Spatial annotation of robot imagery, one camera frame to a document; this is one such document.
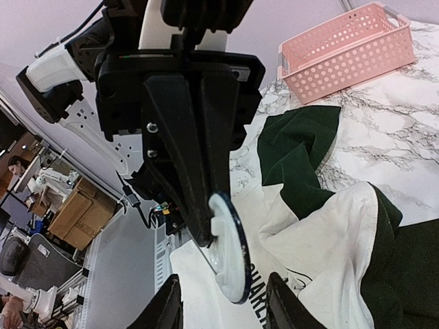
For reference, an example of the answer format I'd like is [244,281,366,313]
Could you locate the white and green t-shirt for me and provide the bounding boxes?
[171,106,438,328]

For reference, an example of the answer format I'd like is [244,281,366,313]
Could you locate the pink plastic perforated basket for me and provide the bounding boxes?
[277,2,416,104]

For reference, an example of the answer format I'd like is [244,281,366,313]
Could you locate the round blue picture badge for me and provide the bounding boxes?
[208,192,251,304]

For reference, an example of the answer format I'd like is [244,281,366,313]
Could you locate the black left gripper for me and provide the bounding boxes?
[95,50,265,247]

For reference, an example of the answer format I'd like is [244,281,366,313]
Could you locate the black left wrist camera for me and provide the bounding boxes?
[160,0,253,34]

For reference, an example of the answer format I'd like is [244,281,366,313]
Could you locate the brown cardboard boxes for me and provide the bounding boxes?
[48,178,117,250]

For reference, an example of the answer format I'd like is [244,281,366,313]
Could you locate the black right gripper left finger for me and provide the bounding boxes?
[127,274,183,329]

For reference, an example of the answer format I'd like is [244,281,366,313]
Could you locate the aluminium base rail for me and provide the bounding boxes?
[67,206,189,329]

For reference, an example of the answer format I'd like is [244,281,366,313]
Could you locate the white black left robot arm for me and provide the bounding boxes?
[16,1,265,247]

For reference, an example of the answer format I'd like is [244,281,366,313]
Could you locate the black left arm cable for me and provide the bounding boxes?
[34,0,114,56]

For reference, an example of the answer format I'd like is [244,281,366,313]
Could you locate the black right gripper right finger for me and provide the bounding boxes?
[266,272,326,329]

